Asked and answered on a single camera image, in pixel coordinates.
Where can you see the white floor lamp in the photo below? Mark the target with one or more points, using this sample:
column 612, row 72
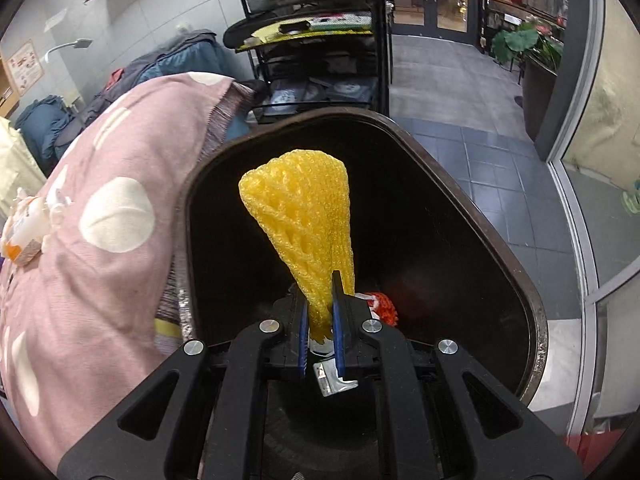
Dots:
column 75, row 44

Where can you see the massage bed with blue skirt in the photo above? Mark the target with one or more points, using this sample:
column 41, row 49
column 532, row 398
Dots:
column 200, row 57

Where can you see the red cloth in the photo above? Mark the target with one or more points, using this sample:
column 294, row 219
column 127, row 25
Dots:
column 115, row 77

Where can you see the black planter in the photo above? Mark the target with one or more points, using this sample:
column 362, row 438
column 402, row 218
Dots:
column 537, row 100

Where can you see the yellow foam fruit net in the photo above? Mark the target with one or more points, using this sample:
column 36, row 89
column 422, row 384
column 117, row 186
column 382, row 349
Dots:
column 295, row 210

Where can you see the yellow pad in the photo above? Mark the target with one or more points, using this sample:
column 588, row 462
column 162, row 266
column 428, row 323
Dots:
column 270, row 34

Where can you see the grey blanket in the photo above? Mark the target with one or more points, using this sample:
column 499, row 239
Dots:
column 140, row 77

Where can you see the dark display table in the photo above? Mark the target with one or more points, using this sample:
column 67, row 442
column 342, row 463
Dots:
column 525, row 10

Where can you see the orange juice bottle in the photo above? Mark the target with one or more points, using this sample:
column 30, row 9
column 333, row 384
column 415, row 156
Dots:
column 25, row 232

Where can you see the white power strip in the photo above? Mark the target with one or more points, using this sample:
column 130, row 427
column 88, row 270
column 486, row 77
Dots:
column 345, row 21

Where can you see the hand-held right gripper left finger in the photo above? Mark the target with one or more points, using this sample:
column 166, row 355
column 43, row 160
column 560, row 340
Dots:
column 302, row 345

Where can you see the cream garment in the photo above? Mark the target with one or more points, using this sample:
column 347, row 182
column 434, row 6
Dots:
column 17, row 170

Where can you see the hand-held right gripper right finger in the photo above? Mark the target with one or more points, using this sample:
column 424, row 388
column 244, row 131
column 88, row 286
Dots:
column 339, row 340

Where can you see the green potted plant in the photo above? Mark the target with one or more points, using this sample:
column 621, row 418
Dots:
column 520, row 42

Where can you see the silver foil wrapper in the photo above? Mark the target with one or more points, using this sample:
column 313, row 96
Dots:
column 330, row 380

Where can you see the blue bedding pile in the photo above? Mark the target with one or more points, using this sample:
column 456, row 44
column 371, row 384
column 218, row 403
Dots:
column 45, row 125

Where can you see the red foam fruit net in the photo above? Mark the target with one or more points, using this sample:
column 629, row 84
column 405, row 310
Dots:
column 385, row 310

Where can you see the black trash bin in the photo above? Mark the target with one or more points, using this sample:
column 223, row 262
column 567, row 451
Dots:
column 425, row 220

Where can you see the wall poster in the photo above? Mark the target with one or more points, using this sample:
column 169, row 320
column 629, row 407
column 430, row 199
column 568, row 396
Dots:
column 25, row 65

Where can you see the wooden cubby shelf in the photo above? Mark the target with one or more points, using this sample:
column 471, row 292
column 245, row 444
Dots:
column 7, row 100

